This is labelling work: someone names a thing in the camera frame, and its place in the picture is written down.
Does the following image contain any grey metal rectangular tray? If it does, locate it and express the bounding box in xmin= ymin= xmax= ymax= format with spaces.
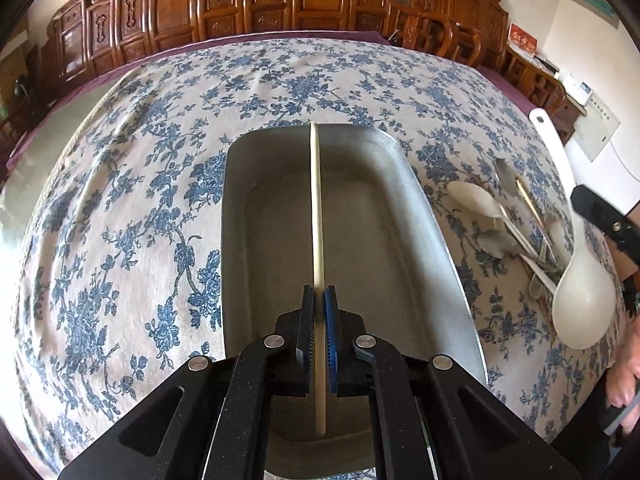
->
xmin=220 ymin=124 xmax=487 ymax=479

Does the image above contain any white plastic rice spoon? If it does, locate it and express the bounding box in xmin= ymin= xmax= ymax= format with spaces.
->
xmin=529 ymin=108 xmax=616 ymax=350

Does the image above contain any gold-tipped chopstick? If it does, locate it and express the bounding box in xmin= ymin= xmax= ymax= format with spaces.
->
xmin=514 ymin=177 xmax=556 ymax=263

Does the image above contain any person's right hand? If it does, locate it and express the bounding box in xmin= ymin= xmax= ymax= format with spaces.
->
xmin=605 ymin=318 xmax=639 ymax=408

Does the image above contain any white electrical panel box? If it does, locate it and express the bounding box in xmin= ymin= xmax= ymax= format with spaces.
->
xmin=573 ymin=92 xmax=620 ymax=162

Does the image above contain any white router device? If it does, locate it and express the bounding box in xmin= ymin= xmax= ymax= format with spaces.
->
xmin=559 ymin=72 xmax=593 ymax=106

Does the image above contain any wooden side table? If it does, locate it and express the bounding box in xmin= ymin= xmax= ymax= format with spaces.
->
xmin=500 ymin=46 xmax=584 ymax=145

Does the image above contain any purple armchair cushion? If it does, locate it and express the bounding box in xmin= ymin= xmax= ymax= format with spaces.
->
xmin=477 ymin=66 xmax=536 ymax=116

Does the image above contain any red greeting card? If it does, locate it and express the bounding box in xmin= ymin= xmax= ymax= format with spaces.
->
xmin=506 ymin=23 xmax=538 ymax=61

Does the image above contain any blue floral white tablecloth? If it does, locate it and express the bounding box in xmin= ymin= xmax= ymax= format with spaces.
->
xmin=9 ymin=39 xmax=625 ymax=479

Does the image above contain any carved wooden armchair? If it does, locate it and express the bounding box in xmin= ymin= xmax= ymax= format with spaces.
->
xmin=409 ymin=0 xmax=509 ymax=76

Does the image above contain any carved wooden long sofa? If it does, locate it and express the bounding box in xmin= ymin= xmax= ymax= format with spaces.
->
xmin=37 ymin=0 xmax=452 ymax=97

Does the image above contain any green-labelled wall panel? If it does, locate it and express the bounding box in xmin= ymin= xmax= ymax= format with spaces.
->
xmin=573 ymin=0 xmax=620 ymax=28

